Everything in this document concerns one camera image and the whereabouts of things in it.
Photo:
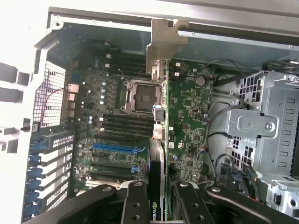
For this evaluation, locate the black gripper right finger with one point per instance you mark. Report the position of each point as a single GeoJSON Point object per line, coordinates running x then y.
{"type": "Point", "coordinates": [194, 207]}

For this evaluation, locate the open black pc case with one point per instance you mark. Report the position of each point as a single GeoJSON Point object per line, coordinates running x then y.
{"type": "Point", "coordinates": [210, 49]}

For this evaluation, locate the black plastic clip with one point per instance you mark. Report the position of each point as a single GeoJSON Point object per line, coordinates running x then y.
{"type": "Point", "coordinates": [26, 126]}

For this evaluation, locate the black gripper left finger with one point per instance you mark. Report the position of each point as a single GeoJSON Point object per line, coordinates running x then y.
{"type": "Point", "coordinates": [135, 205]}

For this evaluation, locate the coin cell battery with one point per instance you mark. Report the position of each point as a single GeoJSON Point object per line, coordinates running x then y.
{"type": "Point", "coordinates": [200, 81]}

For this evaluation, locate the green motherboard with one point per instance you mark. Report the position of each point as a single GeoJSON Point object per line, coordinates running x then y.
{"type": "Point", "coordinates": [189, 116]}

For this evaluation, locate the blue expansion slot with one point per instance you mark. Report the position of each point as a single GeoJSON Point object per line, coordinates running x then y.
{"type": "Point", "coordinates": [114, 148]}

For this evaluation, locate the silver perforated drive cage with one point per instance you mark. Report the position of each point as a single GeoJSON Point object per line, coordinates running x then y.
{"type": "Point", "coordinates": [268, 121]}

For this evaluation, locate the metal cpu socket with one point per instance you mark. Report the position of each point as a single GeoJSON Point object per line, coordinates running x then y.
{"type": "Point", "coordinates": [142, 95]}

